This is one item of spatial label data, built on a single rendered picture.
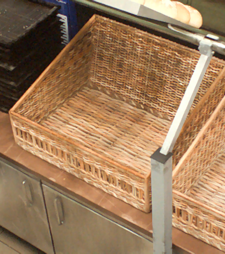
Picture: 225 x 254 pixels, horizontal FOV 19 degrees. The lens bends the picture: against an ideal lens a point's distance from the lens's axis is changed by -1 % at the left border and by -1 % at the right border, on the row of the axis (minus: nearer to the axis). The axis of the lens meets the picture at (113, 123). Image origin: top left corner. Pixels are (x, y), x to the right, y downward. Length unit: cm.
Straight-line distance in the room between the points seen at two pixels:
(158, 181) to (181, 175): 27
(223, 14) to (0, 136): 87
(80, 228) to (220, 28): 80
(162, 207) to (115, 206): 31
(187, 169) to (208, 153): 13
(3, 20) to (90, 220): 75
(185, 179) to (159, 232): 22
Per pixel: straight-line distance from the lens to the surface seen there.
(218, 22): 209
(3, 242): 276
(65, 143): 207
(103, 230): 216
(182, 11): 184
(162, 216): 179
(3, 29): 229
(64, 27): 252
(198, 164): 204
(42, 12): 235
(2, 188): 245
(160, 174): 167
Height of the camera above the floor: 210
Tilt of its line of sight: 41 degrees down
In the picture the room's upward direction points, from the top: 5 degrees counter-clockwise
